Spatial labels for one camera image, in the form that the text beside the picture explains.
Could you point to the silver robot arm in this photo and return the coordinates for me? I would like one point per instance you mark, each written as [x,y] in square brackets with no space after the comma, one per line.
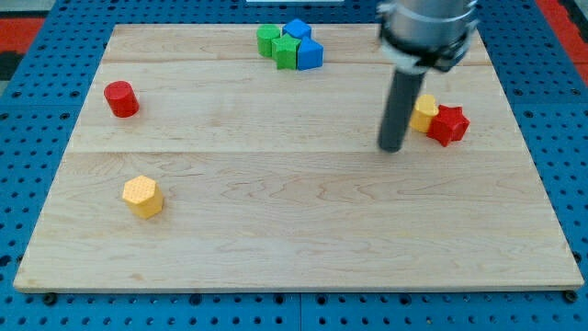
[419,35]

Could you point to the yellow hexagon block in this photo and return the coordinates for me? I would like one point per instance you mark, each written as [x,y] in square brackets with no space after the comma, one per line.
[143,196]

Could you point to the wooden board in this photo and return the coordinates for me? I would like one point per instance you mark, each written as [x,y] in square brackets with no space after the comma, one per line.
[273,179]

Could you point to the blue triangular block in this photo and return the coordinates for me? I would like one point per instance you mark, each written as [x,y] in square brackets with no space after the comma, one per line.
[310,54]

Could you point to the green star block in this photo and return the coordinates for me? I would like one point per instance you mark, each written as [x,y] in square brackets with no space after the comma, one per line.
[285,52]

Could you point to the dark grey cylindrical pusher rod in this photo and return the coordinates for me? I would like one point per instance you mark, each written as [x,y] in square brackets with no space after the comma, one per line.
[404,90]

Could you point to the green cylinder block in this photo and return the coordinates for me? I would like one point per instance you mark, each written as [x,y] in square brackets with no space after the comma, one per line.
[265,35]

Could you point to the blue pentagon block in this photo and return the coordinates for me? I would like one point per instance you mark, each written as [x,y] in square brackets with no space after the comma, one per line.
[297,29]

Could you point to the yellow heart block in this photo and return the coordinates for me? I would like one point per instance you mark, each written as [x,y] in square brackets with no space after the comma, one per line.
[424,110]

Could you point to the red star block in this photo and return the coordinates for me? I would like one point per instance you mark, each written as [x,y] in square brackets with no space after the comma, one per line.
[449,125]

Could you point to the red cylinder block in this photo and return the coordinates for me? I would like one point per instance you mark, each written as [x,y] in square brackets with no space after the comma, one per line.
[121,99]

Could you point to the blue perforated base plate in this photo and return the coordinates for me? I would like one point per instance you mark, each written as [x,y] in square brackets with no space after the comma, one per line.
[46,92]

